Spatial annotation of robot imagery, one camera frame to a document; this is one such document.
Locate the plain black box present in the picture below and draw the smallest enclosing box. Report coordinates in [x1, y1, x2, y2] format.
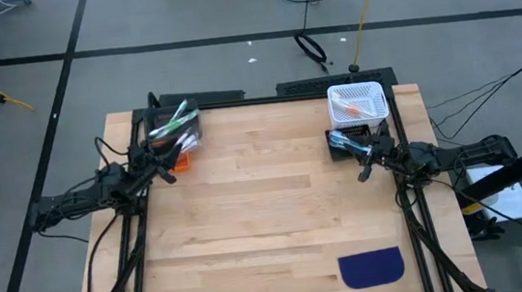
[157, 85, 247, 110]

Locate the black aluminium table frame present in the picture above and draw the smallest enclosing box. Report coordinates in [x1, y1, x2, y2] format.
[63, 73, 489, 292]

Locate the perforated black box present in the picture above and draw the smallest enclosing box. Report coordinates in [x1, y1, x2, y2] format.
[275, 66, 397, 100]

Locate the black hanging cable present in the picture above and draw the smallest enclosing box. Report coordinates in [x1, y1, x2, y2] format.
[288, 0, 334, 78]

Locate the dark blue mat patch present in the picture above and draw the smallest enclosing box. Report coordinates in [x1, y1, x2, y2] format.
[336, 245, 408, 292]

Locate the black beam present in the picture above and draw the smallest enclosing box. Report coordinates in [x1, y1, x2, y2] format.
[450, 141, 522, 204]

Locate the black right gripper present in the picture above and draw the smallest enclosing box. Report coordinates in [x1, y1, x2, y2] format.
[355, 130, 421, 183]

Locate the white box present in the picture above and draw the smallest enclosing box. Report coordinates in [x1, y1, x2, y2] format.
[462, 161, 522, 227]

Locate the black plastic basket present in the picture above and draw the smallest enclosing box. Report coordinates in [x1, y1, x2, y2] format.
[324, 121, 380, 163]

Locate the dark grey plastic basket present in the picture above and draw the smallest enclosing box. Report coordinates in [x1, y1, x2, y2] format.
[142, 103, 204, 144]

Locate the orange toothbrush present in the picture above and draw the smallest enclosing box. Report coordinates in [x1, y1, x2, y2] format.
[338, 101, 380, 122]
[332, 89, 362, 116]

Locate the white plastic basket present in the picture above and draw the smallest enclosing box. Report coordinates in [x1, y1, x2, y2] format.
[325, 79, 392, 131]

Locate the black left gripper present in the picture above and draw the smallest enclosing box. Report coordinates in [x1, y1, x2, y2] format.
[127, 138, 191, 190]

